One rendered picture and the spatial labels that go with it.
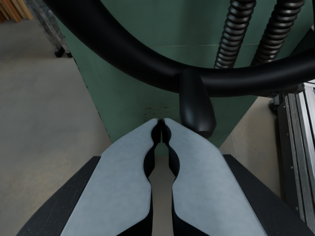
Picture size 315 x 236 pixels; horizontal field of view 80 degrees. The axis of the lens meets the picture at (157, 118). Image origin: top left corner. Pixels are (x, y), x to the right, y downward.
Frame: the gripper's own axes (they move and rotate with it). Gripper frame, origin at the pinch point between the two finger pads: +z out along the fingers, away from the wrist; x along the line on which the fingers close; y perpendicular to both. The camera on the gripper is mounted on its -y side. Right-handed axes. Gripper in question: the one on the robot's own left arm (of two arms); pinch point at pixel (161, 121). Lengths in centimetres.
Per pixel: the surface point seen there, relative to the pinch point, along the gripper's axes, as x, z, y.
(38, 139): -58, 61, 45
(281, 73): 10.8, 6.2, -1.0
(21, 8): -97, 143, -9
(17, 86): -80, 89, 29
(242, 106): 23.3, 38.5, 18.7
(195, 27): 6.1, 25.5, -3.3
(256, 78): 8.8, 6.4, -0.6
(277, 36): 12.6, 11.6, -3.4
